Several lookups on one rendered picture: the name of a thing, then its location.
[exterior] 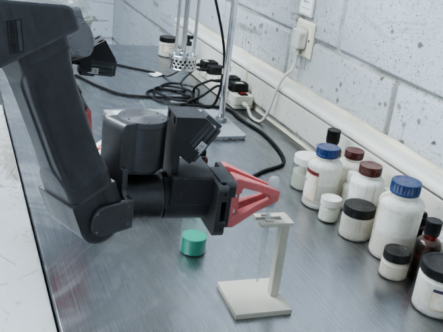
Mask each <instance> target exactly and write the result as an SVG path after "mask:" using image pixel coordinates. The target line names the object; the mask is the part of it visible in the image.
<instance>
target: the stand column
mask: <svg viewBox="0 0 443 332"><path fill-rule="evenodd" d="M237 5H238V0H231V11H230V17H229V28H228V34H227V45H226V51H225V62H224V68H223V79H222V85H221V96H220V107H219V113H218V116H216V118H215V119H216V120H217V121H218V122H219V123H226V121H227V118H226V117H224V115H225V104H226V99H227V88H228V82H229V71H230V66H231V55H232V49H233V38H234V33H235V22H236V16H237Z"/></svg>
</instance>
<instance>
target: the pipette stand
mask: <svg viewBox="0 0 443 332"><path fill-rule="evenodd" d="M265 216H266V214H265V213H254V214H253V218H254V219H255V220H265V221H259V222H258V224H259V225H260V227H261V228H264V227H278V230H277V235H276V243H275V247H274V255H273V259H272V266H271V272H270V278H261V279H258V282H256V279H245V280H237V281H220V282H218V283H217V288H218V289H219V291H220V293H221V295H222V296H223V299H224V300H225V302H226V304H227V305H228V307H229V309H230V311H231V313H232V314H233V317H234V318H235V319H249V318H261V317H268V316H281V315H288V314H291V312H292V309H291V307H290V306H289V304H288V303H287V302H286V300H285V298H284V297H283V296H282V295H281V293H280V291H279V289H280V281H281V275H282V270H283V263H284V258H285V251H286V247H287V239H288V235H289V228H290V226H294V222H293V221H292V220H291V219H290V218H289V217H288V216H287V214H286V213H285V212H280V213H272V214H271V218H270V219H265ZM275 219H279V220H275Z"/></svg>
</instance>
